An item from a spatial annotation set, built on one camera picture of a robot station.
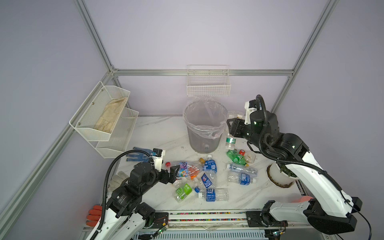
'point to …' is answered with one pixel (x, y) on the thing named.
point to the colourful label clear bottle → (187, 169)
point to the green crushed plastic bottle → (234, 155)
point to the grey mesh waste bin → (203, 142)
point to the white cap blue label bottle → (210, 168)
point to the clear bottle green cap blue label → (241, 178)
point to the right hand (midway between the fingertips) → (229, 121)
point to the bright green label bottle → (182, 189)
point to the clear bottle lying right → (243, 169)
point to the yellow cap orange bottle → (194, 169)
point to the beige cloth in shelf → (111, 109)
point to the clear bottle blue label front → (218, 194)
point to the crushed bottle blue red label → (208, 180)
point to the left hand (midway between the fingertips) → (170, 165)
